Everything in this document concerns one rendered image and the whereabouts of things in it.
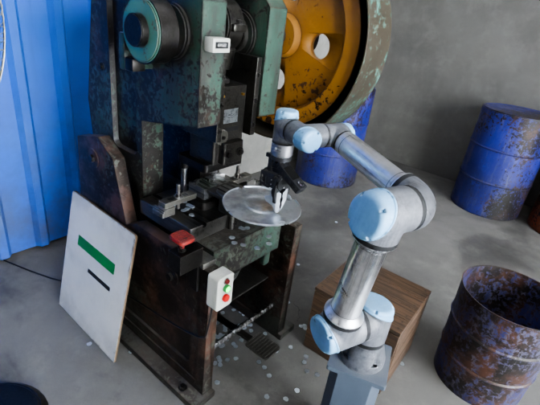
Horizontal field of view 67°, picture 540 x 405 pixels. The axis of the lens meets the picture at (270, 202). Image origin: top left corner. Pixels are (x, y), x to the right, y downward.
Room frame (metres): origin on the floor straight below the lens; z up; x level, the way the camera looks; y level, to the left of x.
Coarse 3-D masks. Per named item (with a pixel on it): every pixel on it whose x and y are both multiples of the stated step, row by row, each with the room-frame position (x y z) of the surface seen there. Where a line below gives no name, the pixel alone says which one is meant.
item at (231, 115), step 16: (224, 96) 1.39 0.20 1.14; (240, 96) 1.47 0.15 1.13; (224, 112) 1.41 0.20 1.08; (240, 112) 1.48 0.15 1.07; (224, 128) 1.41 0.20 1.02; (240, 128) 1.48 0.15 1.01; (192, 144) 1.44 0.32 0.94; (208, 144) 1.39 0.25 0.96; (224, 144) 1.38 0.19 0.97; (240, 144) 1.45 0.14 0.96; (208, 160) 1.39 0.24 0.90; (224, 160) 1.38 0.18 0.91; (240, 160) 1.45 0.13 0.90
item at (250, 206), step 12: (228, 192) 1.38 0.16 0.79; (240, 192) 1.40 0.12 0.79; (252, 192) 1.41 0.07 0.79; (264, 192) 1.43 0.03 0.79; (228, 204) 1.29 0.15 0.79; (240, 204) 1.30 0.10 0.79; (252, 204) 1.31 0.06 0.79; (264, 204) 1.32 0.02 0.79; (288, 204) 1.36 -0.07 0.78; (240, 216) 1.22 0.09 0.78; (252, 216) 1.23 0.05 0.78; (264, 216) 1.25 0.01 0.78; (276, 216) 1.26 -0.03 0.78; (288, 216) 1.27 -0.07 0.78
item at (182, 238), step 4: (176, 232) 1.10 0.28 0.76; (180, 232) 1.10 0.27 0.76; (184, 232) 1.10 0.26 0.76; (172, 236) 1.07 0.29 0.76; (176, 236) 1.08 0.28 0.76; (180, 236) 1.08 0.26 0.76; (184, 236) 1.08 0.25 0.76; (188, 236) 1.08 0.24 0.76; (192, 236) 1.09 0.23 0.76; (172, 240) 1.07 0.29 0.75; (176, 240) 1.06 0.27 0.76; (180, 240) 1.06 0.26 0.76; (184, 240) 1.06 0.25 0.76; (188, 240) 1.06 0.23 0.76; (192, 240) 1.07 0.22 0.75; (180, 244) 1.05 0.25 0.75; (184, 244) 1.05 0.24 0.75; (180, 248) 1.08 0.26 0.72
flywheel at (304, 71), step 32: (288, 0) 1.78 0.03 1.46; (320, 0) 1.69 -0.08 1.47; (352, 0) 1.57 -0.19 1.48; (288, 32) 1.72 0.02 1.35; (320, 32) 1.68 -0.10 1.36; (352, 32) 1.56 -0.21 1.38; (288, 64) 1.76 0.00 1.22; (320, 64) 1.67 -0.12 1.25; (352, 64) 1.55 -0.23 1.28; (288, 96) 1.74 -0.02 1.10; (320, 96) 1.61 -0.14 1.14
